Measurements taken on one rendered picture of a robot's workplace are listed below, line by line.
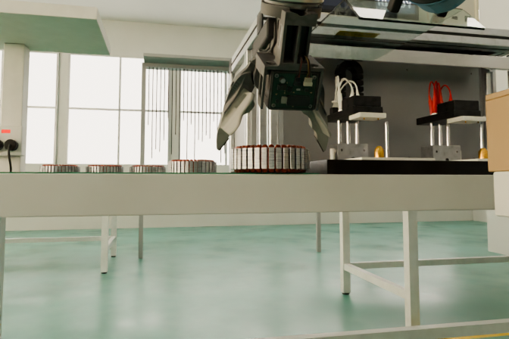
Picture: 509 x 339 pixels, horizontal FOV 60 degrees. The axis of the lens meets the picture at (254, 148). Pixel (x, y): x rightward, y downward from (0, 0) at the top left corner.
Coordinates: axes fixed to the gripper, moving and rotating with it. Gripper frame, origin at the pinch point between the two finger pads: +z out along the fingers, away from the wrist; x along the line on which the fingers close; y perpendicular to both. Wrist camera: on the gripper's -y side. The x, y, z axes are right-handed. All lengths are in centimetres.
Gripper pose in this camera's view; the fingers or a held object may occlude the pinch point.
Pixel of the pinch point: (270, 149)
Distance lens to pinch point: 62.0
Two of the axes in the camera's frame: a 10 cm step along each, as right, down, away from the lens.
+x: 9.8, 0.1, 1.8
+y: 1.5, 4.3, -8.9
